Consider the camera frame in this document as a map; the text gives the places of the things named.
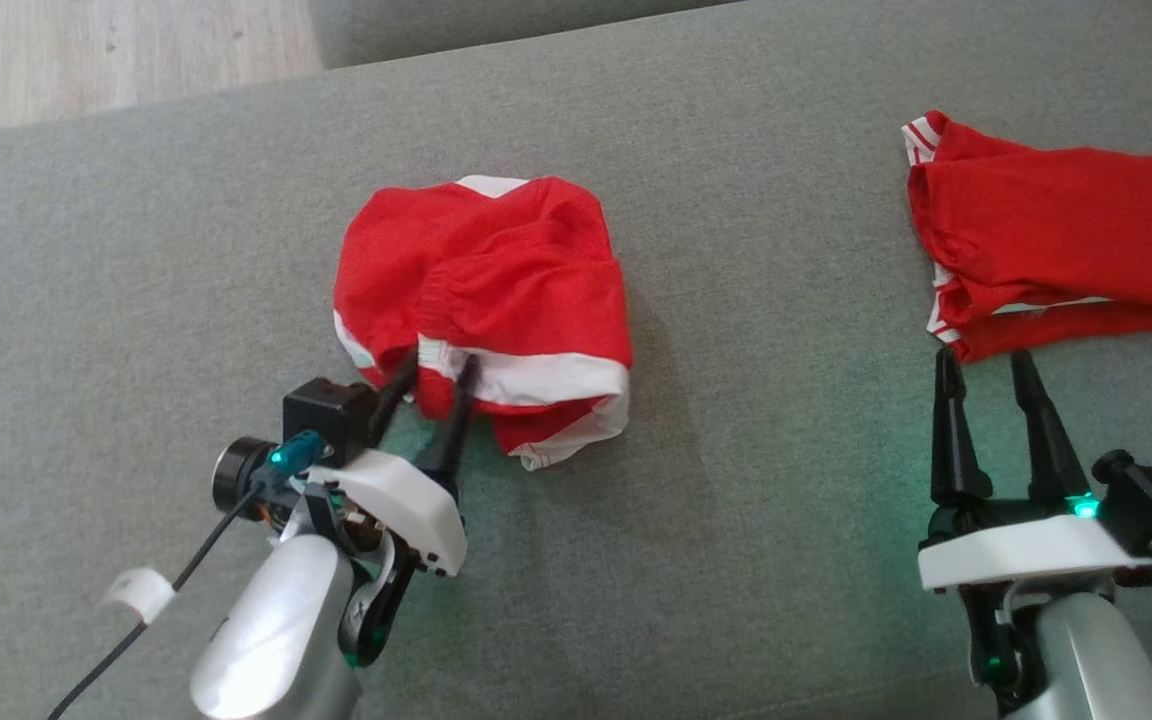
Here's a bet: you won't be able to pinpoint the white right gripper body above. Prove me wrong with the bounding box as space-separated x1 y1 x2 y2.
918 495 1152 691

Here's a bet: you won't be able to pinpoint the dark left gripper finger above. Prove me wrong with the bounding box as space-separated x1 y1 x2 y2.
414 355 482 481
368 348 419 448

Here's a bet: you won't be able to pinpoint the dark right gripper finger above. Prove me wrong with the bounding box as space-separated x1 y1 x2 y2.
929 347 994 508
1009 350 1092 501

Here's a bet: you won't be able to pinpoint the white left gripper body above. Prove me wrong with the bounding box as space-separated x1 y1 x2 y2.
286 450 467 666

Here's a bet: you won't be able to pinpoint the red shorts white trim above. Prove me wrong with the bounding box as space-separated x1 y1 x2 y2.
333 175 634 471

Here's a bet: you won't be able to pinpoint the red lettered jersey white sleeves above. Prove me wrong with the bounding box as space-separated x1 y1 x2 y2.
901 110 1152 364

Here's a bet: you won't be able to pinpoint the grey fabric sofa seat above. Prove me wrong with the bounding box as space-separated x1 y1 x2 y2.
0 0 1152 720

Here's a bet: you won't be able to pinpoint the grey fabric sofa cushion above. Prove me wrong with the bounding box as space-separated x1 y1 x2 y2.
308 0 737 69

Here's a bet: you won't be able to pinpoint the white cable tag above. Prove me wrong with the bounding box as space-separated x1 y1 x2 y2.
104 568 177 623

